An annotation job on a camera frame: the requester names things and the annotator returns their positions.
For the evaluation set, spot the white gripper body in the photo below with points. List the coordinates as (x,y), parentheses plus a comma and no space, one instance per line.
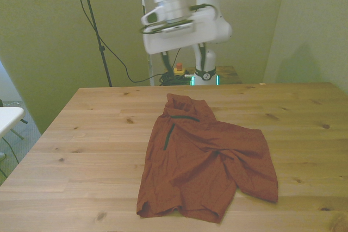
(174,41)

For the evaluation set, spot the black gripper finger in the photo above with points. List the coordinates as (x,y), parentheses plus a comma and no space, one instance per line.
(202,55)
(167,61)

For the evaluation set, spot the rust red shorts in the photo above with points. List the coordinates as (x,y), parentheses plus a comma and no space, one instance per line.
(195,166)

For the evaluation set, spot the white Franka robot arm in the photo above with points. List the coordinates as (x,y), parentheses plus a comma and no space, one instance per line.
(214,28)

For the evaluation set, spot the yellow emergency stop button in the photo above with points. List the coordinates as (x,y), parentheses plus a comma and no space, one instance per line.
(178,71)

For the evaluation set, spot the small wooden robot table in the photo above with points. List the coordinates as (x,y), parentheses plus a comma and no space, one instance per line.
(229,74)

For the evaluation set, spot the white folding table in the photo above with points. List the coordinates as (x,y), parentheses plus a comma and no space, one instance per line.
(9,118)

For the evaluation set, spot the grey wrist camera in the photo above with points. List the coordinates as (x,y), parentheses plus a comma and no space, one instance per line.
(176,28)

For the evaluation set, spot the black camera stand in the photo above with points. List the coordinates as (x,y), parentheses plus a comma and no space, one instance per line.
(93,24)

